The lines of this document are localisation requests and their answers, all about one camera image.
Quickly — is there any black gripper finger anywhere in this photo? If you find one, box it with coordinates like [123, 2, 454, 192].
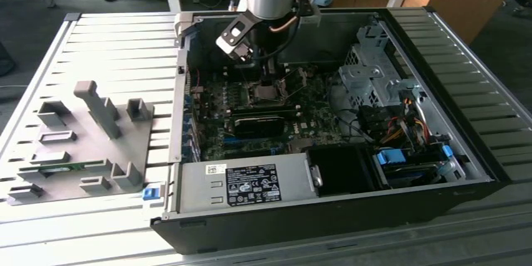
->
[260, 57, 279, 88]

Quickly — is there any silver CPU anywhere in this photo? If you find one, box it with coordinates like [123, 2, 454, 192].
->
[254, 84, 284, 101]

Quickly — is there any metal socket cover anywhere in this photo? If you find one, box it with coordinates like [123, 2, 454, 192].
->
[282, 69, 312, 99]

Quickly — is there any CPU socket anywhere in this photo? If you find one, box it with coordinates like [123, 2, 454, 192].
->
[247, 79, 291, 107]

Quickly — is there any black RAM slot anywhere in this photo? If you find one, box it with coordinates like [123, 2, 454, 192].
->
[230, 106, 295, 118]

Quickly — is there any green motherboard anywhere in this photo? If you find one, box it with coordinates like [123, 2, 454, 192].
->
[183, 68, 378, 163]

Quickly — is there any black graphics card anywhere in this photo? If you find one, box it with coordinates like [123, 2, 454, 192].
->
[231, 115, 288, 140]

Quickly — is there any silver metal drive cage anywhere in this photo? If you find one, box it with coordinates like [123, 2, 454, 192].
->
[336, 18, 430, 108]

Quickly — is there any blue disk carrier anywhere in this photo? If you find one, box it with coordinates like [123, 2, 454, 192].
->
[372, 147, 407, 166]

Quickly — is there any silver power supply unit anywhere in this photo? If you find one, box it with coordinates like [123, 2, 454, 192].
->
[176, 153, 324, 214]

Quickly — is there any black hard disk drive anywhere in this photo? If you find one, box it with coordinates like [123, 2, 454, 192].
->
[382, 161, 446, 188]

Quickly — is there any grey parts rack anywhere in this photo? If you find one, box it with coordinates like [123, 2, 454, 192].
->
[6, 80, 156, 207]

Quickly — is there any black open PC case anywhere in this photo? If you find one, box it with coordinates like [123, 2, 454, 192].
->
[150, 6, 514, 256]

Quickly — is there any green RAM stick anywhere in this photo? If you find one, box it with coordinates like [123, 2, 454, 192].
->
[38, 160, 106, 176]

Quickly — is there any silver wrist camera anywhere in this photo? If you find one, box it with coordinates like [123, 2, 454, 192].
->
[215, 13, 255, 61]

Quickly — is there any small grey wrist camera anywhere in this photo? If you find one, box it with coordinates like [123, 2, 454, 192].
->
[298, 6, 324, 29]

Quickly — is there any grey flat wire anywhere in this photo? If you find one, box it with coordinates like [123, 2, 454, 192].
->
[335, 116, 378, 144]

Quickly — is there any silver metal latch handle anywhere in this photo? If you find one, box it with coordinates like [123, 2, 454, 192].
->
[308, 163, 326, 188]

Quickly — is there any yellow red wire bundle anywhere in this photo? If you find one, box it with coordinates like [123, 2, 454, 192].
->
[384, 115, 430, 148]

